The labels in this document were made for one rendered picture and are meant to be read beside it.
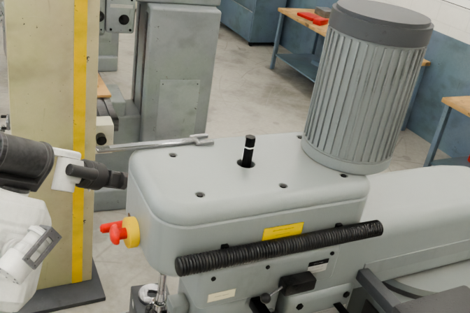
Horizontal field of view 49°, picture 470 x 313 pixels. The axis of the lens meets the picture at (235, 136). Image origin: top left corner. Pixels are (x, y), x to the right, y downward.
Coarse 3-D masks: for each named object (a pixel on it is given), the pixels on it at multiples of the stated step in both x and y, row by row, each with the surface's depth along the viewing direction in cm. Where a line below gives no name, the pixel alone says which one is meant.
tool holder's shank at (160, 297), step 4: (160, 276) 152; (164, 276) 153; (160, 280) 153; (164, 280) 153; (160, 284) 154; (164, 284) 154; (160, 288) 154; (164, 288) 155; (160, 292) 155; (164, 292) 156; (156, 296) 156; (160, 296) 156; (164, 296) 156; (160, 300) 156
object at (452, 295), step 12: (456, 288) 106; (468, 288) 106; (420, 300) 101; (432, 300) 101; (444, 300) 102; (456, 300) 102; (468, 300) 103; (396, 312) 98; (408, 312) 97; (420, 312) 98; (432, 312) 98; (444, 312) 99; (456, 312) 99; (468, 312) 100
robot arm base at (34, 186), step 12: (0, 132) 117; (0, 144) 115; (48, 144) 128; (0, 156) 114; (48, 156) 125; (48, 168) 125; (0, 180) 118; (12, 180) 120; (24, 180) 124; (36, 180) 126
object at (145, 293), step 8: (136, 288) 172; (144, 288) 171; (152, 288) 171; (136, 296) 169; (144, 296) 167; (152, 296) 170; (136, 304) 166; (144, 304) 166; (136, 312) 163; (144, 312) 163
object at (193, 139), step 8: (192, 136) 111; (200, 136) 111; (120, 144) 103; (128, 144) 104; (136, 144) 104; (144, 144) 105; (152, 144) 105; (160, 144) 106; (168, 144) 106; (176, 144) 107; (184, 144) 108; (200, 144) 109; (208, 144) 110; (104, 152) 101
